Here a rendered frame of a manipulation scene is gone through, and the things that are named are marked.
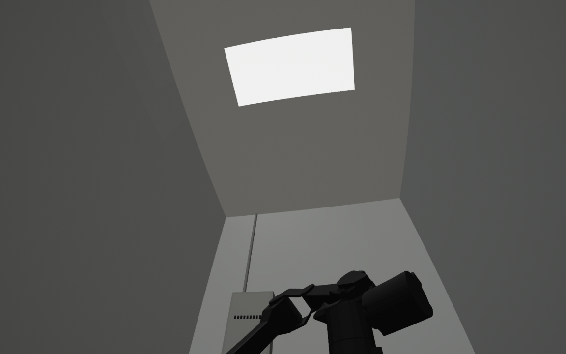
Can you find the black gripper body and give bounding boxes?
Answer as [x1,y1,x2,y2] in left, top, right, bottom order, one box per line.
[329,338,383,354]

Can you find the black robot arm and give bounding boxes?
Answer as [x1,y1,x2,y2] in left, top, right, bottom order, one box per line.
[226,270,433,354]

